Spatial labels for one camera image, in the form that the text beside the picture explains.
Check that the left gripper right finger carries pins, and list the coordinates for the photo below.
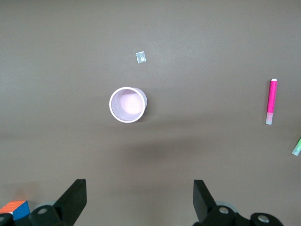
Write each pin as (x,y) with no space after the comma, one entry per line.
(204,202)

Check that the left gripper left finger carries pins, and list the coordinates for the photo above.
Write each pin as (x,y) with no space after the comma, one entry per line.
(70,202)

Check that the pink marker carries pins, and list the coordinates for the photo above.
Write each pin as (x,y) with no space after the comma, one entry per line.
(272,99)

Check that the colourful puzzle cube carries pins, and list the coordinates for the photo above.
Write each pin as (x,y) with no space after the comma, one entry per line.
(16,208)

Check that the green marker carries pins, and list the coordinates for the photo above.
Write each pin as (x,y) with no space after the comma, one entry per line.
(297,147)

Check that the translucent pink cup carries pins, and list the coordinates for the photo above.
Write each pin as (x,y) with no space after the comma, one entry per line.
(128,104)

